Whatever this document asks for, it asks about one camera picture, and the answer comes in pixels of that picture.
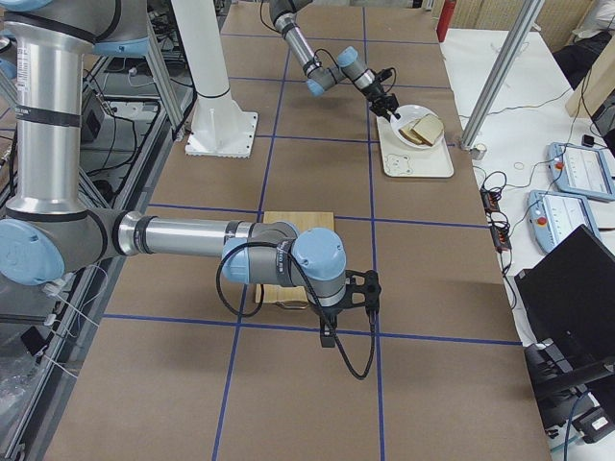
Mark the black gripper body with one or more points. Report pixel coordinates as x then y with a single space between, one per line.
329 314
375 92

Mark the white round plate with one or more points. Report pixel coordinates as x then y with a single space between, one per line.
412 113

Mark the bread slice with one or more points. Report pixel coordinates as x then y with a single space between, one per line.
408 133
428 128

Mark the cream bear tray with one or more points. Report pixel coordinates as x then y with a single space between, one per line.
402 161

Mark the small metal cylinder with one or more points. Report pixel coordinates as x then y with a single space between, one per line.
478 152

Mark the wooden cutting board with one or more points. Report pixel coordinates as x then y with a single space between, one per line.
286 297

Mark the red cylinder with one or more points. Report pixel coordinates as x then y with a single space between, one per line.
444 19

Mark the near blue teach pendant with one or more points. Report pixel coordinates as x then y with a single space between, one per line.
553 216

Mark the blue teach pendant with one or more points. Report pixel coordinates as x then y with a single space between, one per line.
581 170
553 216

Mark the far blue teach pendant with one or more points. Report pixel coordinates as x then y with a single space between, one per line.
581 170

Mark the black laptop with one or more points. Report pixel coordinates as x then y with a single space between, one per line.
569 296

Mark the aluminium frame post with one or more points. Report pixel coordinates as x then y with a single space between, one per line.
503 63

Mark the white camera stand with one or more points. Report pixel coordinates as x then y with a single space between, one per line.
219 127

